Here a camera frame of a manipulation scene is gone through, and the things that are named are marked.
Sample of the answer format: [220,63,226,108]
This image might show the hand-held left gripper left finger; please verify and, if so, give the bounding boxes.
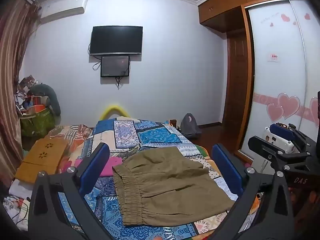
[28,142,113,240]

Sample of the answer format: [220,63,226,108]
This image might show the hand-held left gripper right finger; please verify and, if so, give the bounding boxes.
[212,144,295,240]

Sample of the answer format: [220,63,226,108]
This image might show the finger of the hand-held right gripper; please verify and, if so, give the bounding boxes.
[269,123,304,147]
[248,135,312,173]

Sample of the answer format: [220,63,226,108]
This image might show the olive green pants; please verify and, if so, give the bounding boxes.
[112,146,235,227]

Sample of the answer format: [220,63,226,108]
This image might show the white plastic appliance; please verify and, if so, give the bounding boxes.
[262,126,300,153]

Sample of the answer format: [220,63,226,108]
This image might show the pink cloth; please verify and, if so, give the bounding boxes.
[72,157,122,178]

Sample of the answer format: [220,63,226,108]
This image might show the colourful fleece blanket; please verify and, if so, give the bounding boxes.
[192,145,260,240]

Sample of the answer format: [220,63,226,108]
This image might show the striped orange quilt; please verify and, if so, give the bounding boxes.
[44,124,93,160]

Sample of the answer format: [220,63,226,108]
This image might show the grey backpack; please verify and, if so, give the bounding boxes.
[179,113,202,139]

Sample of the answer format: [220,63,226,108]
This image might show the yellow curved headboard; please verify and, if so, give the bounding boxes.
[99,104,130,120]

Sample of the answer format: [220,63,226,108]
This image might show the wooden folding lap table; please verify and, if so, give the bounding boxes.
[15,138,69,183]

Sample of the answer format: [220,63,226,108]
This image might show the wooden wardrobe with heart doors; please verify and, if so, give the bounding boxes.
[197,0,320,160]

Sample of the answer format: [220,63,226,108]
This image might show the blue patchwork bedsheet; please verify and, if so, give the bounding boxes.
[57,117,253,240]

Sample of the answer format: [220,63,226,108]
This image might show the brown wooden door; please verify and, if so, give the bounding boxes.
[226,29,248,127]

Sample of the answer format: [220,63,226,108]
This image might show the green bag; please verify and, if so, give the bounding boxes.
[20,106,56,137]

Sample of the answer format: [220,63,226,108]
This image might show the white floral sheet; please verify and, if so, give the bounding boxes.
[2,177,33,232]

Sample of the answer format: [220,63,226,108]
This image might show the pile of clutter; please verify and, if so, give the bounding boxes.
[15,75,47,117]

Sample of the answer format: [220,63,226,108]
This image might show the striped brown curtain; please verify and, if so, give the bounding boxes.
[0,0,40,180]

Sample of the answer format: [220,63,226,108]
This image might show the white air conditioner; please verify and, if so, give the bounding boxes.
[39,0,87,25]

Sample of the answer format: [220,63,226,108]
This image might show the small black wall monitor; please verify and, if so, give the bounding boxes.
[100,55,130,78]

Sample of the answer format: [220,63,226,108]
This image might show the black wall television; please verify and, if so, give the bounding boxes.
[89,26,143,56]

